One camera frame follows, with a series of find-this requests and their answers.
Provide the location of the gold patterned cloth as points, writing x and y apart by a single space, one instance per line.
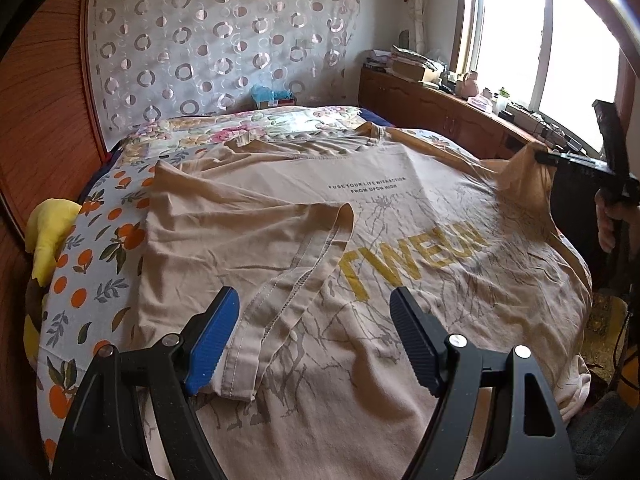
607 335

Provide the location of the beige printed t-shirt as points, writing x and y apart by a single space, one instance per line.
300 210

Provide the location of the pink figurine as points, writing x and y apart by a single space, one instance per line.
470 85

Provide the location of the dark blue blanket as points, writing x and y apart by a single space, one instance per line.
377 117

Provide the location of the pile of papers and boxes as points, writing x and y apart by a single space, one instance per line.
410 62

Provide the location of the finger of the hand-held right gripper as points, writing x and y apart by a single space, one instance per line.
545 158

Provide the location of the orange fruit print bedsheet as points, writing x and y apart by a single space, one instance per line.
100 260

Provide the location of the person's right hand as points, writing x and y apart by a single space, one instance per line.
607 225

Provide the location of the wooden low cabinet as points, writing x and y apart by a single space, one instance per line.
440 110

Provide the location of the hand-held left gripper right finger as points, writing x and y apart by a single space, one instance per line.
415 340

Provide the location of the circle pattern sheer curtain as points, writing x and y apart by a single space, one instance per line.
200 35

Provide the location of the blue plastic bag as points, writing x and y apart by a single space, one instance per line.
267 95

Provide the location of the window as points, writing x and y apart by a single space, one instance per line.
515 25

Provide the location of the floral patchwork quilt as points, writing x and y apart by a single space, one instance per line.
225 130

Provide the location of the patterned window curtain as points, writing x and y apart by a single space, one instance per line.
420 0

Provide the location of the yellow cloth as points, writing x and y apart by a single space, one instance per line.
47 235

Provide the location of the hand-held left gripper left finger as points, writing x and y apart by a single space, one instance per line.
215 340

